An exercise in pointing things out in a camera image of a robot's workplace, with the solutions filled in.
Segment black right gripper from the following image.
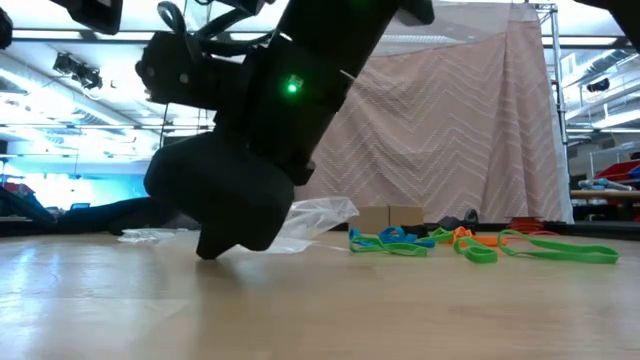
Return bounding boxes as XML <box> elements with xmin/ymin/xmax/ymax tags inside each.
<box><xmin>144</xmin><ymin>37</ymin><xmax>354</xmax><ymax>260</ymax></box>

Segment blue rubber band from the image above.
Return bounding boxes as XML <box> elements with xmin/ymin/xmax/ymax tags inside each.
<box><xmin>394</xmin><ymin>234</ymin><xmax>437</xmax><ymax>250</ymax></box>
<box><xmin>348</xmin><ymin>228</ymin><xmax>381</xmax><ymax>250</ymax></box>
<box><xmin>377</xmin><ymin>225</ymin><xmax>409</xmax><ymax>240</ymax></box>

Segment orange rubber band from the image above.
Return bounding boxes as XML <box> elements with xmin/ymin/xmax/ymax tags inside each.
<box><xmin>447</xmin><ymin>225</ymin><xmax>509</xmax><ymax>249</ymax></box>

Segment long green rubber band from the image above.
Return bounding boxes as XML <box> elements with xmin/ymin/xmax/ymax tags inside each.
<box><xmin>497</xmin><ymin>228</ymin><xmax>620</xmax><ymax>265</ymax></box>

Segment small cardboard box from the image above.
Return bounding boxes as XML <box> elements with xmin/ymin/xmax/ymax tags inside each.
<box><xmin>355</xmin><ymin>204</ymin><xmax>426</xmax><ymax>235</ymax></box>

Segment black ceiling track lights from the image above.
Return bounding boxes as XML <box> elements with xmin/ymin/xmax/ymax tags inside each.
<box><xmin>52</xmin><ymin>51</ymin><xmax>105</xmax><ymax>92</ymax></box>

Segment pink chevron cloth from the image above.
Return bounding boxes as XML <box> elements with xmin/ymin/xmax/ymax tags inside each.
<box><xmin>294</xmin><ymin>2</ymin><xmax>574</xmax><ymax>225</ymax></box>

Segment red black tape roll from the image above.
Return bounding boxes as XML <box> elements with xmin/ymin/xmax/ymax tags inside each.
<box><xmin>507</xmin><ymin>216</ymin><xmax>546</xmax><ymax>235</ymax></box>

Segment silver metal rack pole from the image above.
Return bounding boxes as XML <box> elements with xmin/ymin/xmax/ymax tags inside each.
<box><xmin>524</xmin><ymin>2</ymin><xmax>575</xmax><ymax>225</ymax></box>

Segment wooden side table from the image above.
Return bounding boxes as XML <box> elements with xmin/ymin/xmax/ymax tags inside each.
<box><xmin>569</xmin><ymin>188</ymin><xmax>640</xmax><ymax>203</ymax></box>

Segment black ceiling spotlight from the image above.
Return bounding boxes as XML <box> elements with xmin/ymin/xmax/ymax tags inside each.
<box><xmin>586</xmin><ymin>77</ymin><xmax>612</xmax><ymax>95</ymax></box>

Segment red storage bin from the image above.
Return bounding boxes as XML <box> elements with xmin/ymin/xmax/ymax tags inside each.
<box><xmin>594</xmin><ymin>158</ymin><xmax>640</xmax><ymax>183</ymax></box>

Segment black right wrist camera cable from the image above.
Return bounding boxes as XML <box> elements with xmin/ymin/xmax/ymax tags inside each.
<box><xmin>157</xmin><ymin>0</ymin><xmax>281</xmax><ymax>59</ymax></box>

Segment black aluminium table frame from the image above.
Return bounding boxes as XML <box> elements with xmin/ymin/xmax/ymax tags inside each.
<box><xmin>0</xmin><ymin>219</ymin><xmax>640</xmax><ymax>241</ymax></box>

